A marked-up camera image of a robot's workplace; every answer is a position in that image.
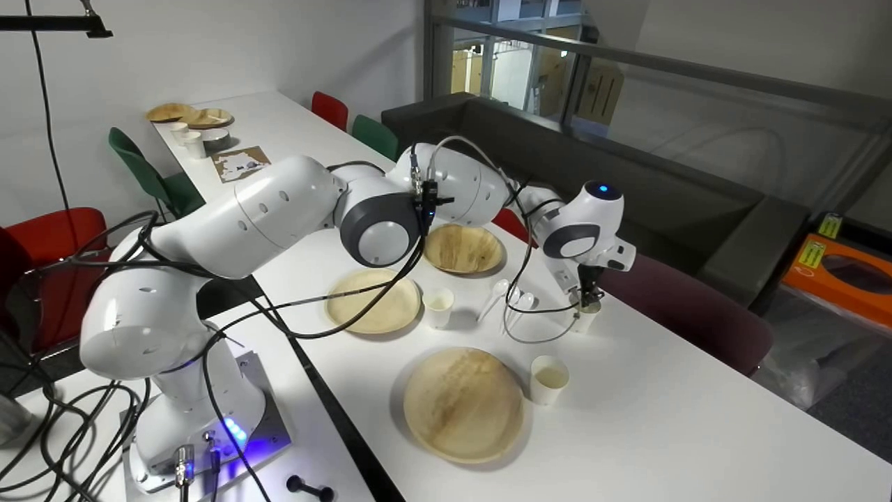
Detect wooden plate right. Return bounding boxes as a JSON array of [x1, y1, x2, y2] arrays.
[[402, 349, 526, 465]]

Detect stacked wooden plates far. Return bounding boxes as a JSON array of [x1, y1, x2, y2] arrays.
[[144, 102, 233, 131]]

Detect printed paper sheet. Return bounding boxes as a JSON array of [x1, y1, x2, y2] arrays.
[[211, 145, 267, 183]]

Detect red chair beside robot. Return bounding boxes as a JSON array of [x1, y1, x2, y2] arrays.
[[0, 205, 108, 354]]

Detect wooden plate near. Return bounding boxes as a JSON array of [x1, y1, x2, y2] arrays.
[[325, 269, 421, 339]]

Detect dark grey sofa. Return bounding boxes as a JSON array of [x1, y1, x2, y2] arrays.
[[381, 95, 807, 307]]

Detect wooden plate left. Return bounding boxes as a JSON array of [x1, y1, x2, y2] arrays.
[[424, 223, 504, 275]]

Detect green chair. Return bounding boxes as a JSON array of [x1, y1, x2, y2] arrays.
[[108, 129, 203, 216]]

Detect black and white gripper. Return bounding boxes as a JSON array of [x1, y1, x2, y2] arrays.
[[565, 264, 605, 307]]

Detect white paper cup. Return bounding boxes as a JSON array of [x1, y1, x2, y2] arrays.
[[530, 356, 569, 403], [424, 289, 453, 329]]

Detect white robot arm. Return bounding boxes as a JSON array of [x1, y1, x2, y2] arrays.
[[81, 134, 635, 474]]

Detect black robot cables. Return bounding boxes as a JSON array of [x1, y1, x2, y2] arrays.
[[0, 0, 561, 502]]

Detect wooden plate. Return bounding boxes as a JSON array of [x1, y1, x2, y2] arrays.
[[424, 223, 504, 275], [402, 349, 526, 465], [325, 269, 421, 339]]

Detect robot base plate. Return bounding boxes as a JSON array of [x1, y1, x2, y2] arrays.
[[123, 345, 295, 497]]

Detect maroon chair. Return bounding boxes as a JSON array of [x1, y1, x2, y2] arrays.
[[598, 257, 771, 377]]

